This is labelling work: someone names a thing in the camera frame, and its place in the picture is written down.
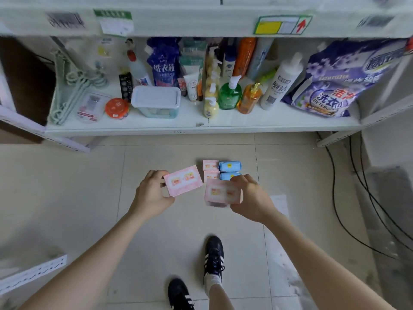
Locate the person's right hand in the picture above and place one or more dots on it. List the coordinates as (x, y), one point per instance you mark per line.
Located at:
(255, 200)

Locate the person's left hand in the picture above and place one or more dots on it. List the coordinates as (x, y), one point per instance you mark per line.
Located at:
(150, 196)

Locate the person's left thumb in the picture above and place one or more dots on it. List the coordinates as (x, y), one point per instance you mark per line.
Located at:
(170, 200)

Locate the person's right thumb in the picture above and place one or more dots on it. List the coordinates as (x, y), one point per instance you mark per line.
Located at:
(236, 208)

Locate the large pink soap box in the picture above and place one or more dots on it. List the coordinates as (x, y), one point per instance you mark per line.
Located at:
(222, 192)
(184, 180)

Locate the person's left forearm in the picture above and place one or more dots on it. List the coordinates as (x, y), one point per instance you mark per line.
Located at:
(96, 264)

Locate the person's right forearm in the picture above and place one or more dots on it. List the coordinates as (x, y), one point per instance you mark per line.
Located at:
(322, 264)

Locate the blue wrapped soap packet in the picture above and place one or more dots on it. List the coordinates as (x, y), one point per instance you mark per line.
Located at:
(230, 166)
(229, 175)

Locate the small pink soap box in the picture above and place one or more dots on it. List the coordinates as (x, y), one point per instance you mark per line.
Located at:
(210, 165)
(211, 175)

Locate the person's black right shoe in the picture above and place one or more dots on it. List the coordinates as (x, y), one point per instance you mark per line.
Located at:
(214, 255)

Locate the person's black shoe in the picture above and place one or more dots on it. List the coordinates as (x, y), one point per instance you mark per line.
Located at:
(214, 255)
(179, 295)

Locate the white metal shelf rack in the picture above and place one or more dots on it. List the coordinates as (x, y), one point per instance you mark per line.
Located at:
(226, 125)

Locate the person's right leg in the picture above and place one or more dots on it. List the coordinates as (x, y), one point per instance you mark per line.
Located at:
(221, 295)

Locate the person's black left shoe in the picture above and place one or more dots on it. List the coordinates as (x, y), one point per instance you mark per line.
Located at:
(179, 295)

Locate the clear plastic lidded container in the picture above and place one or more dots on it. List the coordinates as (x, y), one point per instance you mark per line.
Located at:
(157, 101)

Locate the orange round jar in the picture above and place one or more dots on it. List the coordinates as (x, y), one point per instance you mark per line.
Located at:
(116, 108)

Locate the orange pump bottle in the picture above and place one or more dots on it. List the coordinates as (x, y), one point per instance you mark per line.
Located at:
(248, 99)

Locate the green pump bottle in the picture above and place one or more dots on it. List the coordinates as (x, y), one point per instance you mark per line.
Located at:
(229, 95)

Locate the small pink tube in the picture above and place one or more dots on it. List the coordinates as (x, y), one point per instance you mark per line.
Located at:
(182, 86)

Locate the white cream tube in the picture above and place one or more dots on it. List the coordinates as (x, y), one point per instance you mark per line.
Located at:
(192, 86)

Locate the black card of batteries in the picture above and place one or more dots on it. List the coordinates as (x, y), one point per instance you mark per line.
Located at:
(125, 87)

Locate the clear blister pack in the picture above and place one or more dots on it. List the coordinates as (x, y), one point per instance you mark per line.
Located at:
(91, 107)

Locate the tall white cleaner bottle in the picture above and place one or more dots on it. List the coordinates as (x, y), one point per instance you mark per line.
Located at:
(281, 82)

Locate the white spray bottle red nozzle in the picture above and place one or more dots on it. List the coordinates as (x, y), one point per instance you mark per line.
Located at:
(138, 69)

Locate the blue laundry liquid refill pouch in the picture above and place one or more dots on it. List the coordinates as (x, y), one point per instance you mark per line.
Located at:
(164, 62)

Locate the small purple detergent bag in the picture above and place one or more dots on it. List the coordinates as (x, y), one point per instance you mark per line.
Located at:
(324, 99)

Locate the white and blue bottle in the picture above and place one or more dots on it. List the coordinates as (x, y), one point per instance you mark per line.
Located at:
(229, 64)

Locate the metal hooks pack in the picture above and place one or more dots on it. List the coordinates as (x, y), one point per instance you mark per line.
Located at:
(100, 72)

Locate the green toothpaste boxes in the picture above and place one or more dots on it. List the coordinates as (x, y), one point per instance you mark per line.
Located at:
(192, 54)

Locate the bundle of green clothes hangers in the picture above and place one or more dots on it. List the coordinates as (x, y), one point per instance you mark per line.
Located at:
(69, 90)

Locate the tall orange bottle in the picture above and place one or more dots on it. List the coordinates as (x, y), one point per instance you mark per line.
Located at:
(244, 57)

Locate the pale blue bottle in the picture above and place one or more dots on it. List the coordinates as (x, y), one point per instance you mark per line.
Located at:
(259, 58)

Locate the brown board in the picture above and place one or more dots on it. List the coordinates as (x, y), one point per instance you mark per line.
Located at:
(27, 83)

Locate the large purple detergent bag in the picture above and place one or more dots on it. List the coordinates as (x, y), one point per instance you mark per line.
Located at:
(351, 62)

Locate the green and white paper label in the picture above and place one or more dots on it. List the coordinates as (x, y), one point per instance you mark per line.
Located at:
(113, 23)

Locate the yellow and green arrow label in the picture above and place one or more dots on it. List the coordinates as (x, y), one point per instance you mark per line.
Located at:
(282, 25)

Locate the barcode shelf label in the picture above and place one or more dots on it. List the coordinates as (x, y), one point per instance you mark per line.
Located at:
(65, 20)
(375, 21)

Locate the white perforated metal rail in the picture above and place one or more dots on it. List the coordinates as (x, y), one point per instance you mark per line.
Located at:
(32, 275)

